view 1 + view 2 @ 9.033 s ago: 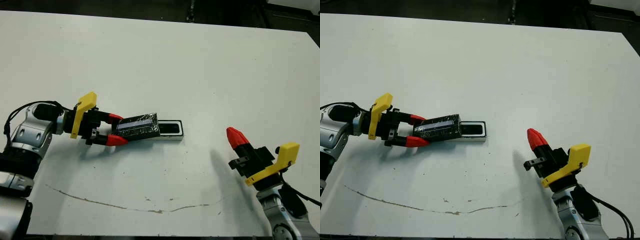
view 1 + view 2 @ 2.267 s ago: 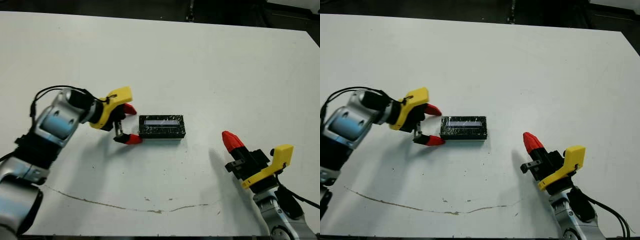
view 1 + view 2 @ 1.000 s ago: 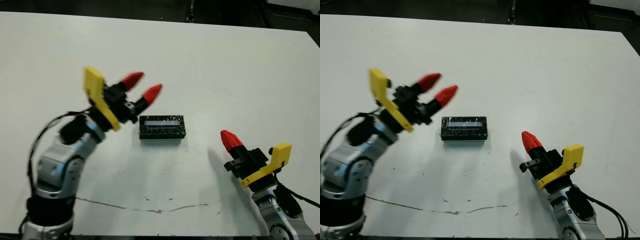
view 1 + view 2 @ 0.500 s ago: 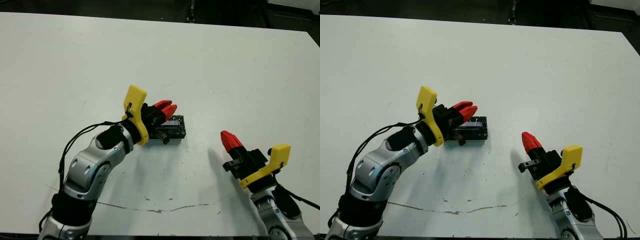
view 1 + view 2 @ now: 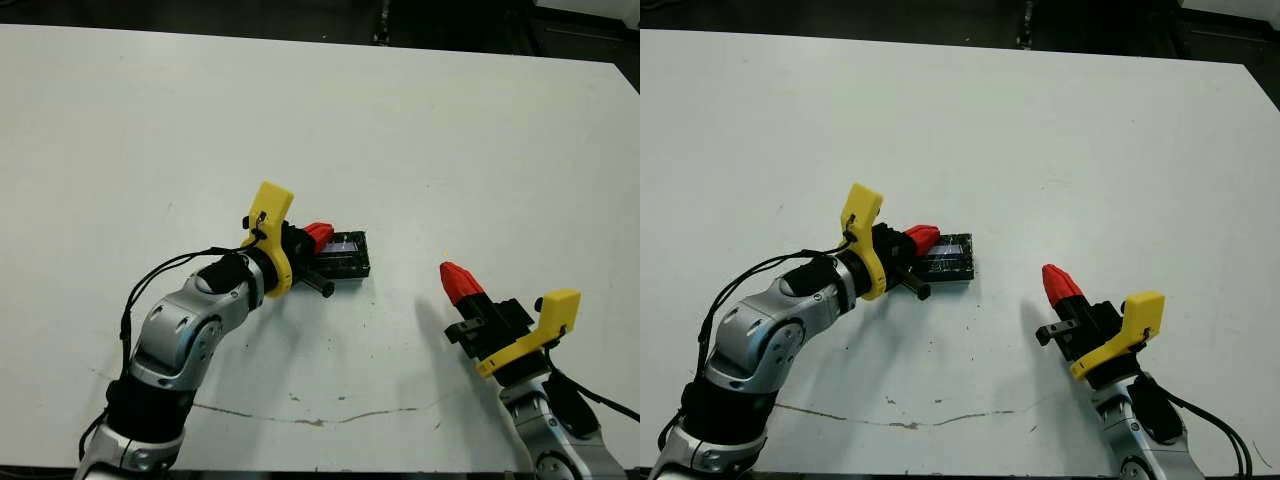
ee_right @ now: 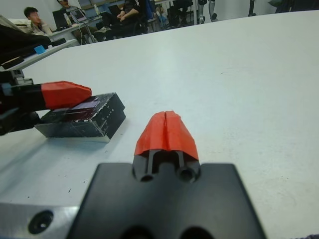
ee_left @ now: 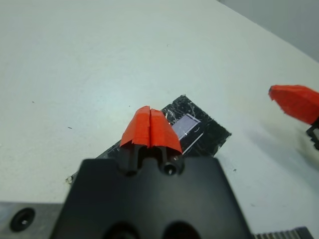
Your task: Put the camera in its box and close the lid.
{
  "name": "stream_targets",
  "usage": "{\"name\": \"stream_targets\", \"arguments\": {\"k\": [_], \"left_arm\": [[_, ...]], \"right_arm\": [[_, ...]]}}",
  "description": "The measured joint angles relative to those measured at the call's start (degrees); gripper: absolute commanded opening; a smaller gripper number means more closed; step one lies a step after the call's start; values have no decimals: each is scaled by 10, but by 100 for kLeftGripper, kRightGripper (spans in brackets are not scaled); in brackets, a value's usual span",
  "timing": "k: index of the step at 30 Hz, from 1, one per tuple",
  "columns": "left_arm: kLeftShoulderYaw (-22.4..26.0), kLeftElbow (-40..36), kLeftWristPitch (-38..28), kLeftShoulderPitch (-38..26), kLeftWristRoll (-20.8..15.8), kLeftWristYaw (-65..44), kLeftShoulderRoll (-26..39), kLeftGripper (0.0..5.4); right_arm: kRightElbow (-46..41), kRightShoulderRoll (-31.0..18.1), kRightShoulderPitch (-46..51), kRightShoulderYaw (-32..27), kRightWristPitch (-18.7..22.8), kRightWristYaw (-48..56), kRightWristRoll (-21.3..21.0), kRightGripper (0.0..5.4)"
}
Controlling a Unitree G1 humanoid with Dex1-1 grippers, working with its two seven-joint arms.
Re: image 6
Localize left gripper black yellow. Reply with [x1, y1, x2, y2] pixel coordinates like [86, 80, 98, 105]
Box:
[0, 69, 93, 136]

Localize open laptop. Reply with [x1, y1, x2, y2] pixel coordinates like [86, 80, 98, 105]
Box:
[70, 9, 87, 22]

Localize white side table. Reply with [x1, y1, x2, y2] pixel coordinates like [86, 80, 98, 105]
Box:
[0, 38, 79, 72]

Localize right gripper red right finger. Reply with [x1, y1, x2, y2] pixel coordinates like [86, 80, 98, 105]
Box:
[165, 110, 201, 184]

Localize seated person in black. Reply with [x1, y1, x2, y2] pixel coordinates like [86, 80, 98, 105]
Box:
[102, 0, 150, 38]

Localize black monitor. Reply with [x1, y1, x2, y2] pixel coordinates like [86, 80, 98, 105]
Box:
[52, 10, 72, 30]

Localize flat black item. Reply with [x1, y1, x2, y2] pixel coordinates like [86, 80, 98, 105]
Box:
[1, 56, 25, 70]

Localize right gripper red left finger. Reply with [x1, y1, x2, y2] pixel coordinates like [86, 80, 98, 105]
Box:
[132, 111, 167, 182]

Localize black tripod leg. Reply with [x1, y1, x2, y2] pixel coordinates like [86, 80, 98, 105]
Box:
[248, 0, 257, 17]

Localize person with face mask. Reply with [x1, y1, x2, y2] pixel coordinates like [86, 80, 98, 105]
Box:
[56, 0, 75, 10]

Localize silver humanoid robot legs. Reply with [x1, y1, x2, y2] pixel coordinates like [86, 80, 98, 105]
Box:
[195, 0, 219, 24]

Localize grey office desk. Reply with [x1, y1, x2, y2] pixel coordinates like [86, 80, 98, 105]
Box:
[47, 14, 105, 44]

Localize person in beige jacket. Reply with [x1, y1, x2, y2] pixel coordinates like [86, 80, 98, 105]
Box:
[23, 6, 54, 35]

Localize blue office chair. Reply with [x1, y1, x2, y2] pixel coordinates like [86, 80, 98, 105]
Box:
[146, 0, 167, 28]

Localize black taped box lid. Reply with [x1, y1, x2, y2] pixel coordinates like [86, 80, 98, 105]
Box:
[34, 92, 126, 139]

